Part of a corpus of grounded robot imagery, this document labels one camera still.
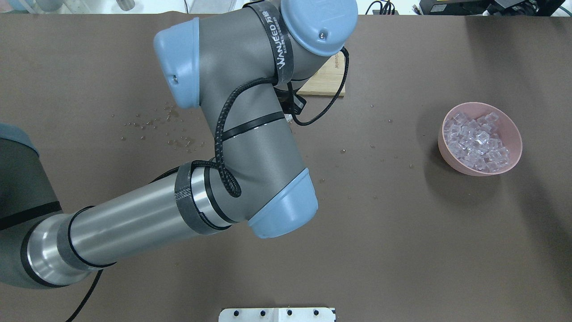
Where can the clear ice cubes pile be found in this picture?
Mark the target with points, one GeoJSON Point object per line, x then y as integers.
{"type": "Point", "coordinates": [476, 142]}

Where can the bamboo cutting board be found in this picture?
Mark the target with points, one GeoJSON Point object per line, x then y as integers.
{"type": "Point", "coordinates": [326, 81]}

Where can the pink bowl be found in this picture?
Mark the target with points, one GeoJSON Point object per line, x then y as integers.
{"type": "Point", "coordinates": [507, 131]}

